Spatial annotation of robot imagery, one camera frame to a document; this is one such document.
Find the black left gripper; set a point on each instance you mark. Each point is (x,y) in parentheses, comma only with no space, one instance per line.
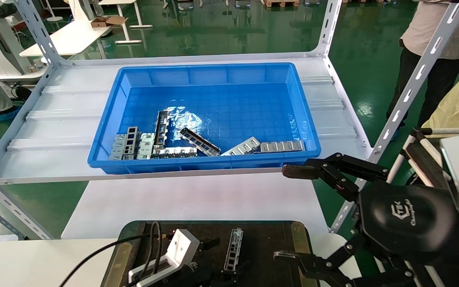
(205,275)

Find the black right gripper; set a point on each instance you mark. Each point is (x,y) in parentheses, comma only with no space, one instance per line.
(408,223)

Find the long metal windowed part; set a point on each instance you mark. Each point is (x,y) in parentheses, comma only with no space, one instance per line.
(233,247)

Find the black flat container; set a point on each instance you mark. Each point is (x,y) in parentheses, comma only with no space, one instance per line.
(269,239)

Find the silver ribbed metal part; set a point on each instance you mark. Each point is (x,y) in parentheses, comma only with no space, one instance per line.
(281,146)

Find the silver slotted metal part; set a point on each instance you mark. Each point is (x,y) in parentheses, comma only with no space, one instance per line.
(173,152)
(243,146)

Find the dark long metal part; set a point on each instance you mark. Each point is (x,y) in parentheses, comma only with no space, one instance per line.
(199,141)

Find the pale green metal part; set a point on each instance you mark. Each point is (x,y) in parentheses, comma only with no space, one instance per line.
(146,145)

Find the dark framed channel part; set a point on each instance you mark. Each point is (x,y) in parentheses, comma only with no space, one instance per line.
(161,127)

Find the dark windowed metal part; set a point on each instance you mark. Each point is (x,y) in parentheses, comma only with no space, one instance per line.
(132,141)

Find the gray metal part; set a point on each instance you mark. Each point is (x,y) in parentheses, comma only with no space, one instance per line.
(118,147)

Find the black white tube cart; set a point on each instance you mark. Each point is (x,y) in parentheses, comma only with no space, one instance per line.
(424,159)

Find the blue plastic bin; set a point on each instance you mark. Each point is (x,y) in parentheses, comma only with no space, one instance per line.
(253,91)

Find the gray metal shelf rack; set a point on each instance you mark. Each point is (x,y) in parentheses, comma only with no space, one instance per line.
(74,111)

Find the person beige shirt black trousers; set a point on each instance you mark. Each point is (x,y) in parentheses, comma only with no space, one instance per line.
(432,24)

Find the wooden pallet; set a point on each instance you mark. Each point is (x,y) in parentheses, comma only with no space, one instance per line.
(281,3)

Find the cardboard box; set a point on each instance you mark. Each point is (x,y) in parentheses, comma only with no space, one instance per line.
(106,22)

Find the long white table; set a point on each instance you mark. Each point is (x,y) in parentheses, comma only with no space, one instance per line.
(74,38)

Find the small white table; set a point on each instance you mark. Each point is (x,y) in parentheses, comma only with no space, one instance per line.
(118,1)

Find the white round stand base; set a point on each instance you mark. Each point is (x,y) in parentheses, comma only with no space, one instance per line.
(54,18)

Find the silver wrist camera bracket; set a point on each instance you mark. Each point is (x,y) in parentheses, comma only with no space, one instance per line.
(181,247)

